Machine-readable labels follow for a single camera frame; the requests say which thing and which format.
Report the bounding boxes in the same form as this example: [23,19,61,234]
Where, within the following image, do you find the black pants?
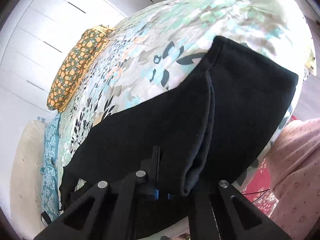
[60,36,298,238]

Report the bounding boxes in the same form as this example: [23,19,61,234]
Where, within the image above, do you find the red patterned rug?
[242,118,300,222]

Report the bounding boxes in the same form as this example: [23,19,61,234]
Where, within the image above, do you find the teal damask pillow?
[40,114,61,221]

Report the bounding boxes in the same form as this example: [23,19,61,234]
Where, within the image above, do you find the pink dotted pajama leg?
[265,119,319,239]

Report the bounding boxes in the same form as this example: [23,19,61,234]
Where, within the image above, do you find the cream padded headboard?
[10,120,46,230]

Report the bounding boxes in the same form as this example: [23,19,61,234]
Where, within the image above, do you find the floral leaf print bedspread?
[56,0,317,240]

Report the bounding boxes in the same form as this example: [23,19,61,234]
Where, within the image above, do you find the orange floral green pillow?
[47,25,114,113]

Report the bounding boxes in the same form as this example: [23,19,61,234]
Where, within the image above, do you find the white wardrobe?
[1,0,162,91]

